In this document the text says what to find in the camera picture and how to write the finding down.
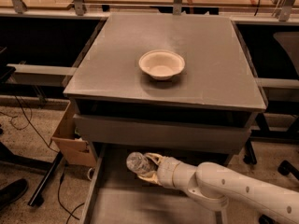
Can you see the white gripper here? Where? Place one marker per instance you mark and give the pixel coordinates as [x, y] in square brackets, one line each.
[167, 172]

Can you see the clear plastic water bottle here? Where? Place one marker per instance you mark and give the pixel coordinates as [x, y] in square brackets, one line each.
[140, 164]

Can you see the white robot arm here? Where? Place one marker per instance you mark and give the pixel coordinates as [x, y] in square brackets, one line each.
[213, 185]

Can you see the grey open middle drawer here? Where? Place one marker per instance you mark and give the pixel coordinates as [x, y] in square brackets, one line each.
[117, 196]

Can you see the grey drawer cabinet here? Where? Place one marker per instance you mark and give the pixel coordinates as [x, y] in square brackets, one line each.
[161, 80]

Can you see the cardboard box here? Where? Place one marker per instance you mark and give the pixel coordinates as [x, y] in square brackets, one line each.
[75, 150]

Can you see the white paper bowl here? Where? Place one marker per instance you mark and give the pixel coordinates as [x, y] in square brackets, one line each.
[161, 64]

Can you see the black desk leg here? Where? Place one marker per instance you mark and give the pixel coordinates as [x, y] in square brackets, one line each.
[37, 198]

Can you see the black chair base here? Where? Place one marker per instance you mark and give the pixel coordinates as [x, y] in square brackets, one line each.
[284, 168]

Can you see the black shoe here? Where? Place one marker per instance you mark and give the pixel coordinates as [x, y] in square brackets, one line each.
[12, 192]

